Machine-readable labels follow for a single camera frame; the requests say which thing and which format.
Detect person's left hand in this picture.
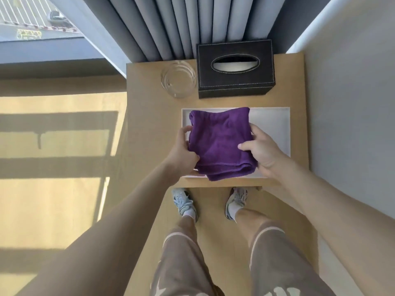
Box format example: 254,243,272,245
166,125,200,182

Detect person's right hand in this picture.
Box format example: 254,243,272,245
237,123,290,179

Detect purple microfibre cloth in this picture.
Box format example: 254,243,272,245
188,107,258,182

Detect person's right forearm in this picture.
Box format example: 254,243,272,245
271,160,395,296

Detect person's left forearm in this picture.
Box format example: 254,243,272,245
15,164,183,296

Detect person's left white sneaker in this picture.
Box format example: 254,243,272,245
171,187,200,222

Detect person's white sneaker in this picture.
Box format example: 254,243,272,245
171,187,200,222
224,187,249,221

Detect person's right white sneaker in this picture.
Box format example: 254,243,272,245
224,187,249,221

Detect person's right white sock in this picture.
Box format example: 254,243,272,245
229,203,246,222

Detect person's left leg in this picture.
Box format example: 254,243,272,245
174,215,198,241

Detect person's leg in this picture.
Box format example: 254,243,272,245
174,215,198,241
235,208,274,247

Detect person's right leg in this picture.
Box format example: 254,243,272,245
235,208,274,247

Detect person's khaki shorts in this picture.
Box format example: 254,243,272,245
149,222,337,296

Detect white rectangular tray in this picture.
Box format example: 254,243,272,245
181,106,291,178

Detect rectangular wooden side table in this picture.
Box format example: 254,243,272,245
125,52,310,188

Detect black leather tissue box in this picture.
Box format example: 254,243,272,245
196,39,276,99

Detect clear glass ashtray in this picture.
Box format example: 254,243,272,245
160,60,198,99

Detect white tissue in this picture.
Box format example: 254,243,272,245
213,60,258,73

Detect grey pleated curtain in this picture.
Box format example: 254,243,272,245
80,0,334,62

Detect large glass window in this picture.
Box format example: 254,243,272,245
0,0,107,64

